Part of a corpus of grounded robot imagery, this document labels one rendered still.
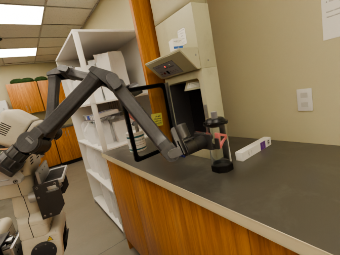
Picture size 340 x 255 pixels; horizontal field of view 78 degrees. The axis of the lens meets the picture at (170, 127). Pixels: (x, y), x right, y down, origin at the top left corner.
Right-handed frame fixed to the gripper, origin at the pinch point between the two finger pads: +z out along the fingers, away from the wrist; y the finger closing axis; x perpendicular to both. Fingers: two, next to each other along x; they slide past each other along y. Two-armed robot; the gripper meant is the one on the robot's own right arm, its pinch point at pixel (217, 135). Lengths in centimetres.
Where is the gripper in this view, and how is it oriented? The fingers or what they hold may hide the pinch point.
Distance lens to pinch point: 95.9
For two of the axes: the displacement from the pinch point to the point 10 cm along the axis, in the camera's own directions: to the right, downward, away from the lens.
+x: 1.9, 9.7, 1.7
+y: -5.7, -0.3, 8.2
